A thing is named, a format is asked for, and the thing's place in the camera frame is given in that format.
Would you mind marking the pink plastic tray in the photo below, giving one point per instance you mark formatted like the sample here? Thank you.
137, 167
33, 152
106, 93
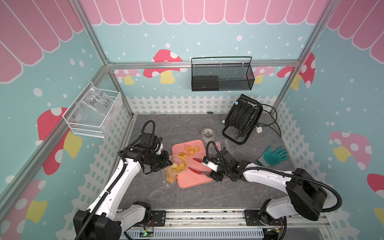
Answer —
195, 173

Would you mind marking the black mesh wall basket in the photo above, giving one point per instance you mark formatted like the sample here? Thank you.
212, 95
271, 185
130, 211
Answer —
222, 74

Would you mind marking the green rubber glove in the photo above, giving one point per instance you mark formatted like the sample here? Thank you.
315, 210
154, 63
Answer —
272, 158

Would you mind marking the red metal tongs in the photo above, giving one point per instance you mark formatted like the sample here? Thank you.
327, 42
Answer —
198, 168

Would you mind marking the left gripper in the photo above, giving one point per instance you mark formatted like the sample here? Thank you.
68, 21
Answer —
165, 163

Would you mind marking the clear resealable bag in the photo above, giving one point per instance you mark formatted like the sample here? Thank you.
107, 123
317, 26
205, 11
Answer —
179, 164

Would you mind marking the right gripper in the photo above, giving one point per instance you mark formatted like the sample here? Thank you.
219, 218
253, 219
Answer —
213, 175

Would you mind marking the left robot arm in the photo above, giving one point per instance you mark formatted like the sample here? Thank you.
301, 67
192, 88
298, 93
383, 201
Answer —
101, 220

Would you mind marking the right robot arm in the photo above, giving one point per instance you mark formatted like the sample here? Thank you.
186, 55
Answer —
305, 196

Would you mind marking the clear wire wall basket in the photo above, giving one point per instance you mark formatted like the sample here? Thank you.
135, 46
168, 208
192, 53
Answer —
93, 112

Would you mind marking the white power plug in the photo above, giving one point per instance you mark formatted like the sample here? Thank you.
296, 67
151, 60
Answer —
259, 129

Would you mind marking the black cable reel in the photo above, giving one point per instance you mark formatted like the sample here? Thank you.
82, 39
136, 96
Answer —
244, 115

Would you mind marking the small clear zip bag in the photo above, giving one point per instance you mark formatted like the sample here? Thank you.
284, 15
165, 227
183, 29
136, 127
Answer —
227, 145

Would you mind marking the clear tape roll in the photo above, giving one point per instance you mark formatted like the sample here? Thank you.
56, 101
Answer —
208, 134

